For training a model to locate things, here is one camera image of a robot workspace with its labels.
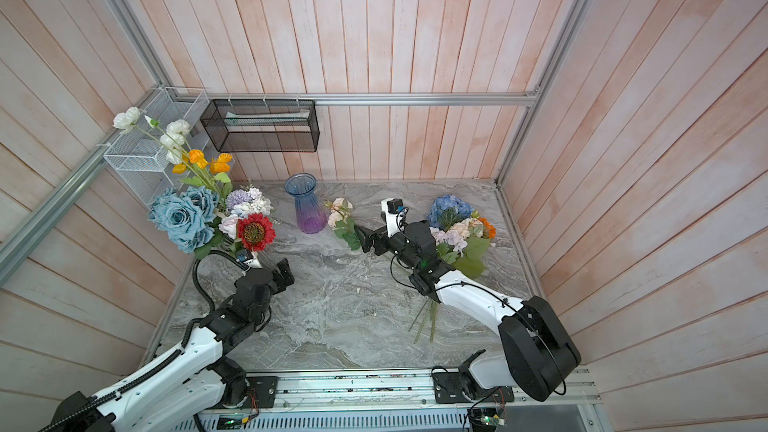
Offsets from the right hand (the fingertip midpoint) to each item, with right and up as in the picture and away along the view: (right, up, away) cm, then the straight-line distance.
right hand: (368, 221), depth 80 cm
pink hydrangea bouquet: (+28, -7, +9) cm, 30 cm away
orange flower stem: (+41, -4, +19) cm, 45 cm away
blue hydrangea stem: (+27, +3, +21) cm, 34 cm away
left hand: (-26, -14, +4) cm, 30 cm away
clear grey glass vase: (-26, -10, -3) cm, 28 cm away
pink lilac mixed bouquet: (-32, +5, -5) cm, 33 cm away
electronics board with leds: (+29, -48, -9) cm, 56 cm away
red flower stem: (-27, -2, -8) cm, 28 cm away
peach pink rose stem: (-10, -1, +24) cm, 26 cm away
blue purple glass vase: (-20, +2, +19) cm, 27 cm away
